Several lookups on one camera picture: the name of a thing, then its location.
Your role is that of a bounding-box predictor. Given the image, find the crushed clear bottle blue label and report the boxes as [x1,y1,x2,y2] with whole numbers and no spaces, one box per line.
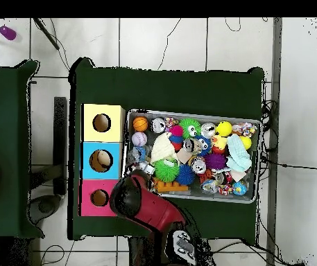
[130,145,151,164]

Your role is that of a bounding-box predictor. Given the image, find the silver plastic toy truck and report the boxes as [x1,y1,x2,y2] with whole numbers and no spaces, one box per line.
[138,161,155,175]

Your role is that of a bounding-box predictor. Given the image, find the shallow metal mesh bin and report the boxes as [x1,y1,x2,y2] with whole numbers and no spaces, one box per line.
[120,109,263,204]

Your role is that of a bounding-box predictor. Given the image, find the wooden box with three holes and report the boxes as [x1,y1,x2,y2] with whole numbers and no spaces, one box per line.
[80,103,126,218]

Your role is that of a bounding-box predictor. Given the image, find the white toy baseball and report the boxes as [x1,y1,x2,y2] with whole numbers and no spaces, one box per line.
[131,131,148,147]

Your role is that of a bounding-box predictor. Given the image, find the large green fuzzy eyed ball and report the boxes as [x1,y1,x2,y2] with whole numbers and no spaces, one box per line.
[154,158,180,183]

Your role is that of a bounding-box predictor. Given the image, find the orange toy basketball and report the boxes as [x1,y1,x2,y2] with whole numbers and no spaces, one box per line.
[132,116,150,132]

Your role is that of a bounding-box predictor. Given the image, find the small green fuzzy eyed ball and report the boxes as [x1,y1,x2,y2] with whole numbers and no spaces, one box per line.
[178,118,202,140]

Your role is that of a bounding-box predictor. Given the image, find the blue fuzzy eyed ball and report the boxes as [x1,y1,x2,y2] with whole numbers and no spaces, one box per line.
[194,134,212,157]

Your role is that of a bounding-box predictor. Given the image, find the purple spiky ball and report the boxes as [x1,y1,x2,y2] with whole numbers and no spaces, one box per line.
[203,152,228,170]

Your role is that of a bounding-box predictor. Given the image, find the dark green tablecloth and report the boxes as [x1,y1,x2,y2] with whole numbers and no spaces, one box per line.
[0,60,45,240]
[67,57,265,240]

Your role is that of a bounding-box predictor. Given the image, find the yellow smiley ball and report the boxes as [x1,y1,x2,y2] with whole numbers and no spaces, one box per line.
[215,121,233,137]

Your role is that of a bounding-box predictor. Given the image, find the light blue cloth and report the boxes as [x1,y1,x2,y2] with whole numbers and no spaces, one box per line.
[225,133,252,173]

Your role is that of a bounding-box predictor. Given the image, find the black rod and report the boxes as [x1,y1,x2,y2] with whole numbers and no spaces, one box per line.
[33,17,61,51]

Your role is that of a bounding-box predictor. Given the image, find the purple bottle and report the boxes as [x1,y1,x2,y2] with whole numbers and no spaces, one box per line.
[0,25,17,42]

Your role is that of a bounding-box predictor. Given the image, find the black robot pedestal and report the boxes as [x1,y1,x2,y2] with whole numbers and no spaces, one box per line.
[127,236,164,266]

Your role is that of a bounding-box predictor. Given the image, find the black power cable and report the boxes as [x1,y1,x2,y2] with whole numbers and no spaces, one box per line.
[260,157,317,170]

